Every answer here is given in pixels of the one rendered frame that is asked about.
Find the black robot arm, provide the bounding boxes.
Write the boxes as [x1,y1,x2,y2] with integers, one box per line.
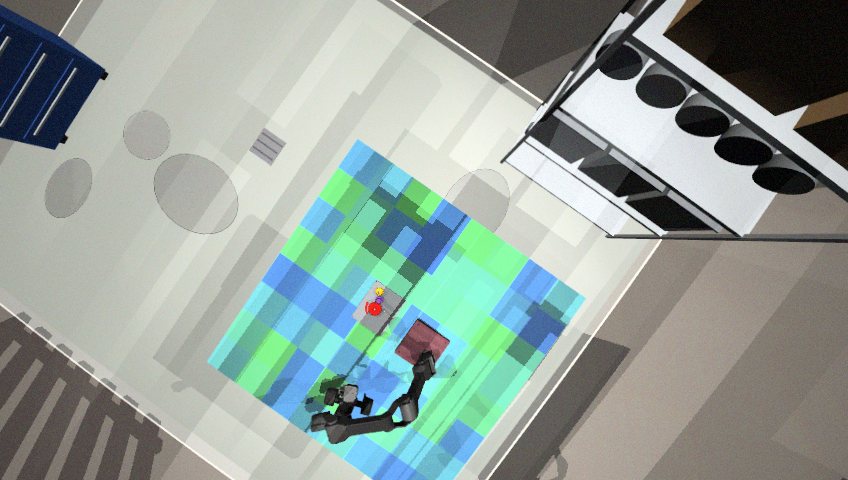
[310,350,437,444]

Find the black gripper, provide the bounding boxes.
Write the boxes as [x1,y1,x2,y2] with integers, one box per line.
[324,388,373,416]

